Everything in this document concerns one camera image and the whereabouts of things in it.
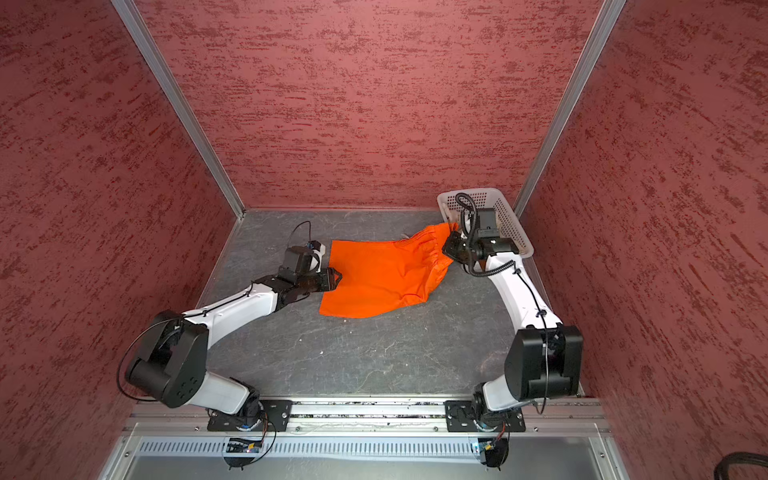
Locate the left small circuit board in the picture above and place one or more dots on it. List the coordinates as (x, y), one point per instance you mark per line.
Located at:
(243, 446)

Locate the white slotted cable duct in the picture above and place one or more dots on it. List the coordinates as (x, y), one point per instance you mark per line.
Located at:
(431, 448)

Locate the small circuit board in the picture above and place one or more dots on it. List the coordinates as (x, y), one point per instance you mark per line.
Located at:
(243, 446)
(489, 446)

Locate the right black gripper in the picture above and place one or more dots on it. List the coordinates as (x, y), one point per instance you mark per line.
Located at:
(449, 247)

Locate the left aluminium corner post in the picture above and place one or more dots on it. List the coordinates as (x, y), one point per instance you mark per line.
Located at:
(134, 23)

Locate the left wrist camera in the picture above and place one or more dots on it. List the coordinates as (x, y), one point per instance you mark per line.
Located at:
(318, 252)

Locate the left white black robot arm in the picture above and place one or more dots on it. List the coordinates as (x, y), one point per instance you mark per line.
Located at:
(170, 362)

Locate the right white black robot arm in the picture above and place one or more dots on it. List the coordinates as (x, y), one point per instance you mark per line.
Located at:
(545, 356)

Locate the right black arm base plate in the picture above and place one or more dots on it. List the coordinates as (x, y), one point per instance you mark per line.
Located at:
(467, 416)

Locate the white plastic laundry basket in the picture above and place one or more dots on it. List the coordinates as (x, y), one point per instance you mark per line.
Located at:
(508, 224)

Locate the aluminium corner post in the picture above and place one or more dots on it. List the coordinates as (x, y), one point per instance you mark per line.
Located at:
(134, 23)
(601, 30)

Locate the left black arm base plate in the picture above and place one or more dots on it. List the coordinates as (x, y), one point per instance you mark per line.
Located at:
(256, 416)

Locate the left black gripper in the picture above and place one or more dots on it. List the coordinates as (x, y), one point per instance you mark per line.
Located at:
(329, 283)

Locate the right aluminium corner post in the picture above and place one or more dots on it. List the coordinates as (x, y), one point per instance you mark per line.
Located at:
(601, 30)

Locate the orange shorts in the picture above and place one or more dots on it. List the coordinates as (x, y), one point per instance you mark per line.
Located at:
(380, 277)

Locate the aluminium front rail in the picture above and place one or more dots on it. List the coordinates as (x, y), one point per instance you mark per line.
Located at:
(417, 415)

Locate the right small circuit board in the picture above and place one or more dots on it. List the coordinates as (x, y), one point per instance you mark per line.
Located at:
(489, 446)

